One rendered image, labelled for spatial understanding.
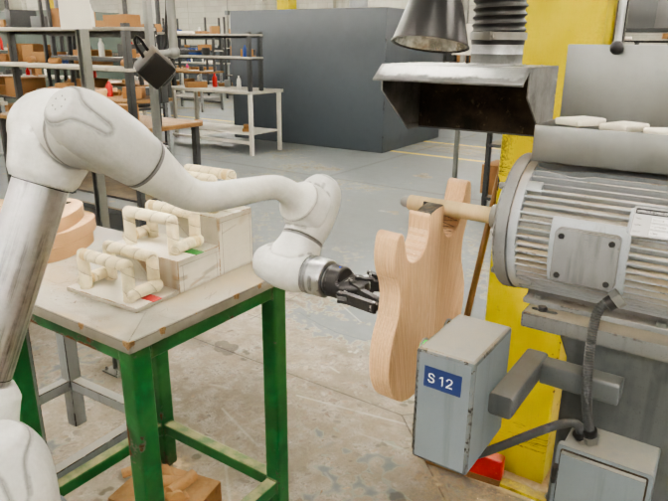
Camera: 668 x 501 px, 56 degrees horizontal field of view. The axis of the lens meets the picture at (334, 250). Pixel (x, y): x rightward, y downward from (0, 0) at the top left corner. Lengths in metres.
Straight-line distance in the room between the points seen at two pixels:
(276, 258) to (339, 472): 1.28
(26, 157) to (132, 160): 0.20
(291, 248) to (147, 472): 0.66
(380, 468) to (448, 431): 1.55
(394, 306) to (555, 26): 1.20
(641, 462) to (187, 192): 0.91
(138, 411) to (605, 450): 1.00
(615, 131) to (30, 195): 0.99
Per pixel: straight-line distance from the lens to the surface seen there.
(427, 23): 1.12
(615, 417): 1.22
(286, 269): 1.42
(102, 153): 1.10
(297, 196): 1.42
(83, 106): 1.08
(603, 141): 1.10
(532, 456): 2.52
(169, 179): 1.17
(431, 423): 1.04
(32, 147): 1.21
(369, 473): 2.55
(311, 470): 2.55
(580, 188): 1.11
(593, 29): 2.07
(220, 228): 1.78
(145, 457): 1.65
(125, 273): 1.62
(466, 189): 1.33
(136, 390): 1.55
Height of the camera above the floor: 1.57
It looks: 18 degrees down
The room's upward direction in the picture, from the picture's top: 1 degrees clockwise
